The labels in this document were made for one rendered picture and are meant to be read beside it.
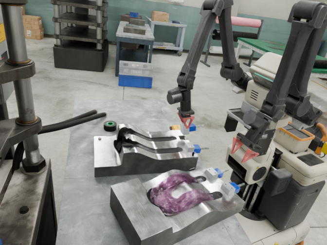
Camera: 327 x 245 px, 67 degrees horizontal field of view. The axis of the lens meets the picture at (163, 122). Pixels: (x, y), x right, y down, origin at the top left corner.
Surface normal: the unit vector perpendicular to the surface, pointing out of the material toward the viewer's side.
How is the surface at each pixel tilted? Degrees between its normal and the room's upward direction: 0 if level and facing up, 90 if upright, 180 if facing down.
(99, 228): 0
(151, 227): 0
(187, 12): 90
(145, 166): 90
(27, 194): 0
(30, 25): 85
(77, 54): 90
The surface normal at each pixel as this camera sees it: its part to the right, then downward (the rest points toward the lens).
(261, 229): 0.13, -0.87
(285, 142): -0.90, 0.14
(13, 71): 0.92, 0.29
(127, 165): 0.25, 0.49
